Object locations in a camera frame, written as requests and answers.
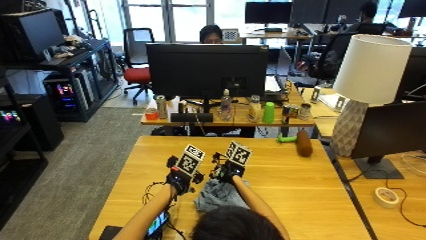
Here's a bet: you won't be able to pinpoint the person's left hand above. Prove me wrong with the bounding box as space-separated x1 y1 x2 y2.
165 154 206 197

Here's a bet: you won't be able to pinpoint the person's right hand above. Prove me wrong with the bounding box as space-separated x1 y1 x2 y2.
209 152 246 185

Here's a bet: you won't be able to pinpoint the grey cloth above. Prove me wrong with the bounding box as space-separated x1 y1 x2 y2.
193 178 252 215

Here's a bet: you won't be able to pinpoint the white marker cube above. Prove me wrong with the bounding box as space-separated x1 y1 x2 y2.
174 143 206 178
224 140 253 167

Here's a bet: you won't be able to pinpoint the black flat box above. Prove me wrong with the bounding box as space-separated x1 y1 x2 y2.
169 112 214 124

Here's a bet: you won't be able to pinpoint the wooden desk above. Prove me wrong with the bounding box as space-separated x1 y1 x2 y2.
140 83 317 138

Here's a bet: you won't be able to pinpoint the orange cup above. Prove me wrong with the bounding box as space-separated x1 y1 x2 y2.
144 107 160 121

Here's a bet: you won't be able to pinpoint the white box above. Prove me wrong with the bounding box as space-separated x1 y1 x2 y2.
165 96 181 118

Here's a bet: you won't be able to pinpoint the green toy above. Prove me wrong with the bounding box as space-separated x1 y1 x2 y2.
276 132 298 145

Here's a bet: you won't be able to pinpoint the black wrist device with screen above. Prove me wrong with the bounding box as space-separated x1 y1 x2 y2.
145 209 172 240

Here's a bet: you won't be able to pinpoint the clear water bottle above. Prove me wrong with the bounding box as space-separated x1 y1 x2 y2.
218 88 234 122

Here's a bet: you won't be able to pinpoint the pale yellow bottle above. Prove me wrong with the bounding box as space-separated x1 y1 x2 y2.
248 94 264 124

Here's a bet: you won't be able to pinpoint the green cup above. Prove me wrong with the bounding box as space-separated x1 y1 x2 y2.
261 101 277 125

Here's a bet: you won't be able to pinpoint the brown cylinder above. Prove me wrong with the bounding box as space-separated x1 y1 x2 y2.
294 129 314 158

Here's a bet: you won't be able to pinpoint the dark printed can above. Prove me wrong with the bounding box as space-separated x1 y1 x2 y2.
281 103 293 125

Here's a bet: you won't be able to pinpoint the flat black pad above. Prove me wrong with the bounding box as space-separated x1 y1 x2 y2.
97 225 124 240

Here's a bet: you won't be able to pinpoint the glass jar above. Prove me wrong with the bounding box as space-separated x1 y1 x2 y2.
297 102 313 121

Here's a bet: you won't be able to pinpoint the red seat office chair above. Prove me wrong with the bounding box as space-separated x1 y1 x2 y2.
121 27 156 106

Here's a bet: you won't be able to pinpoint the large black monitor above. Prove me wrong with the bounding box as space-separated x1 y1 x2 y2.
145 42 270 114

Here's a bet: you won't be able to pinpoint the computer tower with coloured lights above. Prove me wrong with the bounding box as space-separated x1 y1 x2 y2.
43 71 97 112

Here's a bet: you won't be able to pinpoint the black computer case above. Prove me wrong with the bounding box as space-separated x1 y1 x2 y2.
0 94 65 152

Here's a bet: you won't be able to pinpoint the silver laptop stand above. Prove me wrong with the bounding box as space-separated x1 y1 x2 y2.
309 85 349 113

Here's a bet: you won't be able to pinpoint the black shelf desk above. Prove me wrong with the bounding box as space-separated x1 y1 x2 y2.
0 37 121 123

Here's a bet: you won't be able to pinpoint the white tape roll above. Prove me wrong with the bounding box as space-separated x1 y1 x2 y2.
373 186 401 210

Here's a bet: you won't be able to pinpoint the white marker board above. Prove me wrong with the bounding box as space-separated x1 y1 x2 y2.
220 28 241 44

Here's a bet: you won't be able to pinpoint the black monitor on square stand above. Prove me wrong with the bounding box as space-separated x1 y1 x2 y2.
349 101 426 180

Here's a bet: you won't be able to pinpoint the black office chair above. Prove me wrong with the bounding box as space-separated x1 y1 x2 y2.
306 32 359 82

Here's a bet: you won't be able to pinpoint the white table lamp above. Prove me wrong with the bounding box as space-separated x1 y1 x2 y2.
329 33 414 158

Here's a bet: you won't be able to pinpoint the black background monitor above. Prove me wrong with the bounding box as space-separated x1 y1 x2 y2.
325 0 379 25
397 0 426 19
244 1 294 25
290 0 330 27

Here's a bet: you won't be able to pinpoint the black tilted monitor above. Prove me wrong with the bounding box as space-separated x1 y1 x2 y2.
0 8 66 63

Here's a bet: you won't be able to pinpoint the black monitor behind lamp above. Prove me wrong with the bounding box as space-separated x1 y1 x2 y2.
393 46 426 102

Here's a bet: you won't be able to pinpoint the thin black glove cables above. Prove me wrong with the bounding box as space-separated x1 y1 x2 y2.
141 181 169 206

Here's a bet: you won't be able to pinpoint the dark red cable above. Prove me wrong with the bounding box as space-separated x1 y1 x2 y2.
383 179 426 229

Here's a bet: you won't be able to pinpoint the white cable loop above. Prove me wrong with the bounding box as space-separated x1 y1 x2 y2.
401 151 426 178

